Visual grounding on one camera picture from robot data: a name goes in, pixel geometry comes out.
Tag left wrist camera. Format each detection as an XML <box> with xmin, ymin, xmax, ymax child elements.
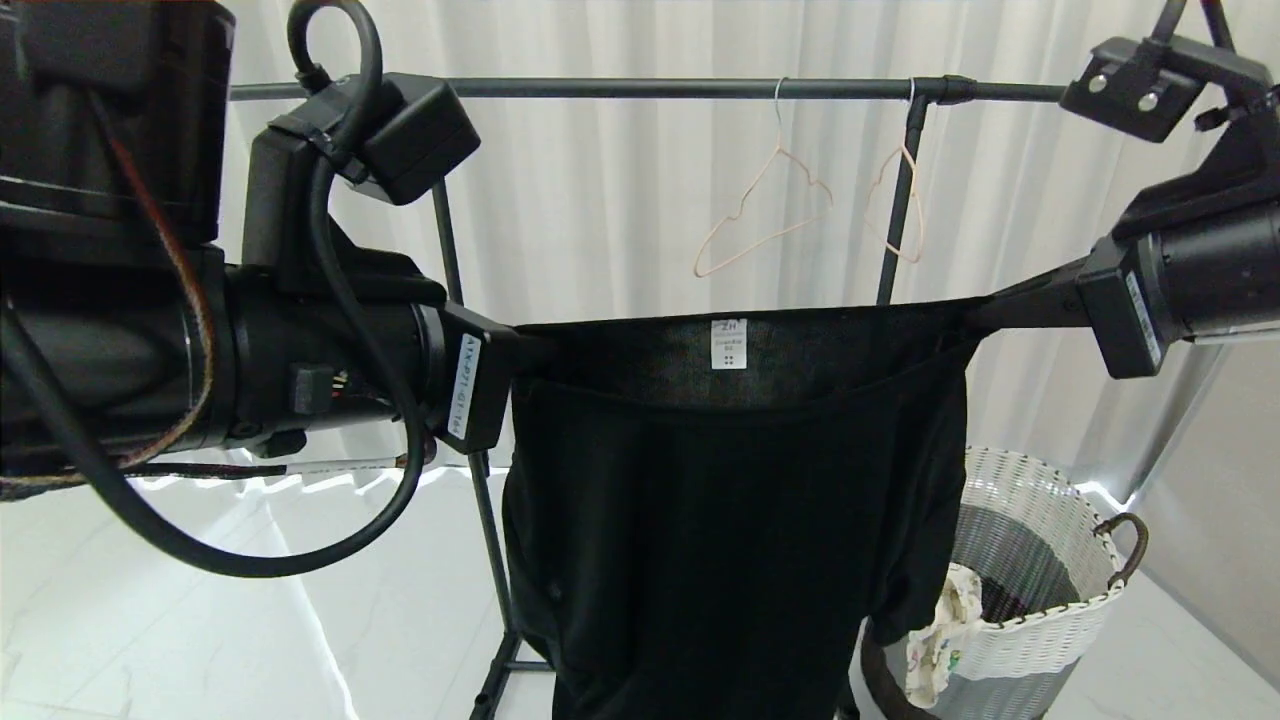
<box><xmin>243</xmin><ymin>72</ymin><xmax>482</xmax><ymax>293</ymax></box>

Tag white laundry basket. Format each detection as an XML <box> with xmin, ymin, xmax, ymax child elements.
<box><xmin>858</xmin><ymin>446</ymin><xmax>1151</xmax><ymax>720</ymax></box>

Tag white curtain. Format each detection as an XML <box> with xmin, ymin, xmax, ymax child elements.
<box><xmin>215</xmin><ymin>0</ymin><xmax>1280</xmax><ymax>501</ymax></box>

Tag black clothes rack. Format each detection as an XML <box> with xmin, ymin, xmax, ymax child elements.
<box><xmin>228</xmin><ymin>75</ymin><xmax>1067</xmax><ymax>720</ymax></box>

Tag pink clothes hanger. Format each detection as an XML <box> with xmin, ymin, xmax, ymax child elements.
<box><xmin>861</xmin><ymin>80</ymin><xmax>927</xmax><ymax>265</ymax></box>
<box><xmin>692</xmin><ymin>78</ymin><xmax>835</xmax><ymax>280</ymax></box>

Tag black shorts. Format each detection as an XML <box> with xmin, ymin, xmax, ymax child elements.
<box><xmin>500</xmin><ymin>295</ymin><xmax>987</xmax><ymax>720</ymax></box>

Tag cream printed garment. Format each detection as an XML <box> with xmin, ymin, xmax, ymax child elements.
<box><xmin>904</xmin><ymin>561</ymin><xmax>987</xmax><ymax>717</ymax></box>

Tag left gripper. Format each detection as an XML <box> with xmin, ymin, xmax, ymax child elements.
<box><xmin>0</xmin><ymin>243</ymin><xmax>522</xmax><ymax>477</ymax></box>

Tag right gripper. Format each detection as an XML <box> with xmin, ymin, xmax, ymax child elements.
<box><xmin>1075</xmin><ymin>170</ymin><xmax>1280</xmax><ymax>382</ymax></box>

